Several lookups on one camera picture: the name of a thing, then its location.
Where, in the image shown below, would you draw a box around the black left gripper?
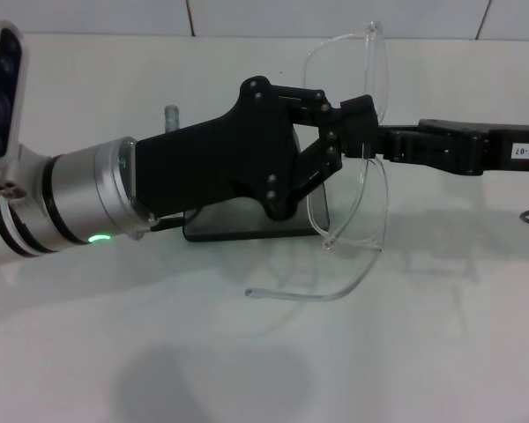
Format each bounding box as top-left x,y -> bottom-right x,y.
133,76 -> 378,228

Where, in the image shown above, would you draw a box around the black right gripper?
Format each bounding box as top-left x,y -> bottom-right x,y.
272,85 -> 529,178

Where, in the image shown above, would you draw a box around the clear white glasses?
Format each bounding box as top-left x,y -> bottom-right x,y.
244,20 -> 390,303

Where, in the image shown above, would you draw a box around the black glasses case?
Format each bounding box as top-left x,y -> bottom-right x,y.
182,122 -> 332,244

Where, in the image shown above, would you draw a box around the left gripper metal connector plug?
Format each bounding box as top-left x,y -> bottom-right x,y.
163,104 -> 183,134

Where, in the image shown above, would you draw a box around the left gripper dark cable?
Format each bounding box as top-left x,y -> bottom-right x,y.
151,210 -> 200,233

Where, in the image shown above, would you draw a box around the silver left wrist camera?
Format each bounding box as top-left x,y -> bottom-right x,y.
0,19 -> 30,160

